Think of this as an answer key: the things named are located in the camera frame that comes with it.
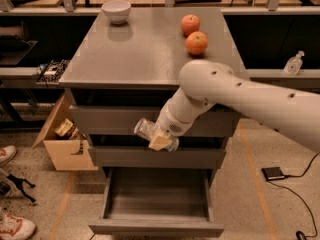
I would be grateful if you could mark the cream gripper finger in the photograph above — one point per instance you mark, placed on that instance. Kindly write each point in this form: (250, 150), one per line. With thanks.
(161, 140)

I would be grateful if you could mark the silver blue redbull can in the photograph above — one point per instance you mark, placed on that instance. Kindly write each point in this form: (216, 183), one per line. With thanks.
(146, 129)

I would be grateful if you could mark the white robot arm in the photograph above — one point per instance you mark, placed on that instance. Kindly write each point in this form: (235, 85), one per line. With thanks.
(202, 84)

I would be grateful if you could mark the grey middle drawer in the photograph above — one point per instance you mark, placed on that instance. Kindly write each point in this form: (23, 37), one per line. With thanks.
(143, 157)

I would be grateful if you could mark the grey top drawer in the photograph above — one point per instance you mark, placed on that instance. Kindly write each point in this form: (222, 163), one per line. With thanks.
(122, 120)

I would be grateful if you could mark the grey open bottom drawer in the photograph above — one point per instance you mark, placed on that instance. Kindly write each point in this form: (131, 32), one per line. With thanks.
(161, 202)

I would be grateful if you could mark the grey drawer cabinet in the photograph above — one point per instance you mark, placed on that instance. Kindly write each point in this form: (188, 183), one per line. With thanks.
(137, 64)

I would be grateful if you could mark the open cardboard box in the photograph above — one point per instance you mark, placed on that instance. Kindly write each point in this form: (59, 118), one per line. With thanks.
(65, 154)

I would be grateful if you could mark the snack packet in box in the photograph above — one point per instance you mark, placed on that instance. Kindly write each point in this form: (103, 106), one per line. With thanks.
(65, 128)

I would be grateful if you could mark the orange fruit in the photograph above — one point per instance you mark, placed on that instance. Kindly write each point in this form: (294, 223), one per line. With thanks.
(196, 43)

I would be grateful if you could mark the black foot pedal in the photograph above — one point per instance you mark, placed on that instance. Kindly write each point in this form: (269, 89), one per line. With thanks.
(273, 173)

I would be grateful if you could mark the red apple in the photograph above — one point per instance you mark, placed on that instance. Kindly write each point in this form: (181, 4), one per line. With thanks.
(189, 24)

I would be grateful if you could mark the patterned notebook on shelf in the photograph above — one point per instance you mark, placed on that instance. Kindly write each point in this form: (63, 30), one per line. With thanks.
(53, 71)

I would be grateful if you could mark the white ceramic bowl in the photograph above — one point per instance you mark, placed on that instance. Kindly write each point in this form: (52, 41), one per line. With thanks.
(116, 12)

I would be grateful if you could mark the black tripod leg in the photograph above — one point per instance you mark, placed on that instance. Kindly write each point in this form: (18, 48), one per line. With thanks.
(18, 182)

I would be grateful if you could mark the clear sanitizer pump bottle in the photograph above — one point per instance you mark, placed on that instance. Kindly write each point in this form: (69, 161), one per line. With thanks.
(294, 64)

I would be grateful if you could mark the upper white red sneaker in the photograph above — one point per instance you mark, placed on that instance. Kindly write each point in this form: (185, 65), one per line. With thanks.
(7, 154)

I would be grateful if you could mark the white red sneaker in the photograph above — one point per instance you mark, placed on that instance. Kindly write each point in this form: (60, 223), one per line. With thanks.
(7, 154)
(15, 228)

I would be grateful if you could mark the black computer mouse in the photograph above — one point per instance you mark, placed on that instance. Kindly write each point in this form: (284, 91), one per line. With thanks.
(300, 235)

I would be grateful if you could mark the lower white red sneaker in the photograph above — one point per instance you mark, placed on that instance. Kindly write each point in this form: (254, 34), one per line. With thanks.
(15, 228)

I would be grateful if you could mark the grey metal shelf rail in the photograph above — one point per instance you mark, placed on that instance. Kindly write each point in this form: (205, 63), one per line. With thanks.
(24, 78)

